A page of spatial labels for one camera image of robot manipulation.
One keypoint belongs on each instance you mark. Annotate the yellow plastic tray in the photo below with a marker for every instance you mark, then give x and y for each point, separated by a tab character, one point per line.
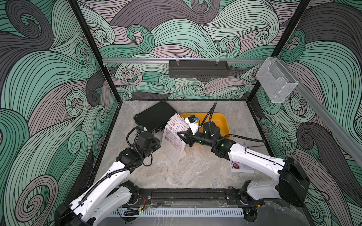
219	119

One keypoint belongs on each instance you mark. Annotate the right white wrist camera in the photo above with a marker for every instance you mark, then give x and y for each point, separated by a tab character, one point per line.
193	123

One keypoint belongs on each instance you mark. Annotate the clear mesh wall pocket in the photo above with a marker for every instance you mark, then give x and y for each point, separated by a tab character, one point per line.
276	79

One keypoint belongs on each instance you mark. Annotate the black hard case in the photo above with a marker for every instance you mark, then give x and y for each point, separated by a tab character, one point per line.
155	118

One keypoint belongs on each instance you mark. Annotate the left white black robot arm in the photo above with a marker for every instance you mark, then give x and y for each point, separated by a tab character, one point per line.
112	190

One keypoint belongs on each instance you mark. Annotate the red specials menu sheet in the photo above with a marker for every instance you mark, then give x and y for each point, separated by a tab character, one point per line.
240	168

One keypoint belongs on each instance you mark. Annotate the aluminium wall rail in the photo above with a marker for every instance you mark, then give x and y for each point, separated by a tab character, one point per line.
132	60

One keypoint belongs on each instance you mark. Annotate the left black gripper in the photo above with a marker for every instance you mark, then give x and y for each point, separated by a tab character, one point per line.
156	144

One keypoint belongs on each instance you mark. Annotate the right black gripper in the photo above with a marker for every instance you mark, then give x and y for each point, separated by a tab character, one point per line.
190	137

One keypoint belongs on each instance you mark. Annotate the white slotted cable duct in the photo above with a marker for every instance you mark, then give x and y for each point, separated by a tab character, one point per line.
183	212

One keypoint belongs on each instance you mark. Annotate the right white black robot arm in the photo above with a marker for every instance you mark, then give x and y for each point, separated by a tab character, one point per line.
288	180

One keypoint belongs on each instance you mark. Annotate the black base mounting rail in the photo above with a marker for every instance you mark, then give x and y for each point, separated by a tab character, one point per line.
197	194

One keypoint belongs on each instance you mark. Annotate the black wall shelf tray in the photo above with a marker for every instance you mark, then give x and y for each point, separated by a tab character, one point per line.
198	69

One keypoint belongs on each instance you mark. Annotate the dim sum menu sheet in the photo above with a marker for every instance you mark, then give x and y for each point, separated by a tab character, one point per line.
174	125

